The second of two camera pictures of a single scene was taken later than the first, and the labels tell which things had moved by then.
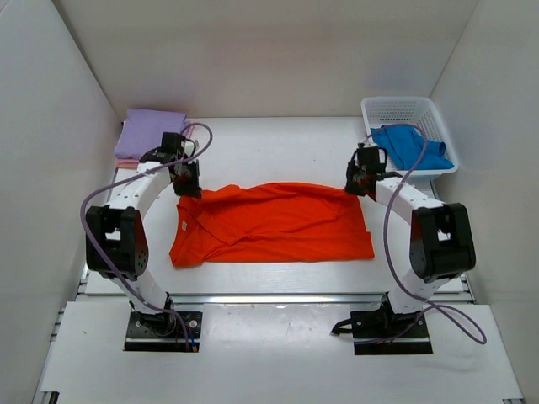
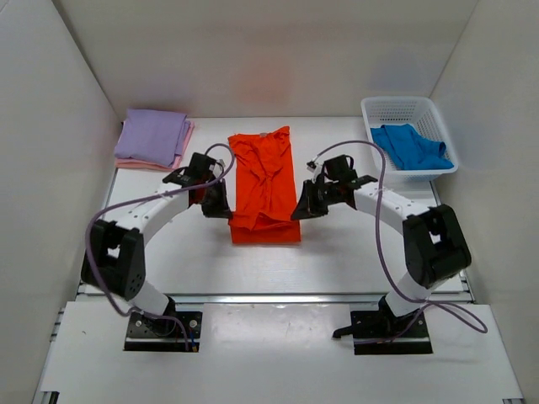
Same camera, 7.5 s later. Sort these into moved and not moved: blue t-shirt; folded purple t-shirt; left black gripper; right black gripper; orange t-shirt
Moved: right black gripper; left black gripper; orange t-shirt
Not moved: blue t-shirt; folded purple t-shirt
